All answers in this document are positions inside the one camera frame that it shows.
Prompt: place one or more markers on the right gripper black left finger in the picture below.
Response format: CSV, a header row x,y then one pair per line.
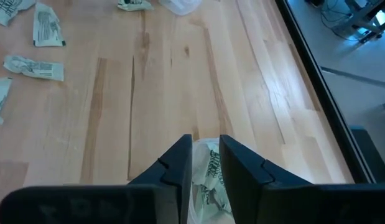
x,y
167,174

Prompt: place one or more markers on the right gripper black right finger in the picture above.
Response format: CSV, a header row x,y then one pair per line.
x,y
248,180

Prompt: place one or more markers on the small clear plastic container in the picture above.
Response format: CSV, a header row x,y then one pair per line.
x,y
200,155

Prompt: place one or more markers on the wide clear plastic container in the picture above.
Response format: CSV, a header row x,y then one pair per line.
x,y
179,7

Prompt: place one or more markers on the grey stand with blue light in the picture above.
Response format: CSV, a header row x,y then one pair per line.
x,y
366,23

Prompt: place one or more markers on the black metal table frame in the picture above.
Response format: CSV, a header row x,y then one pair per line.
x,y
304,53

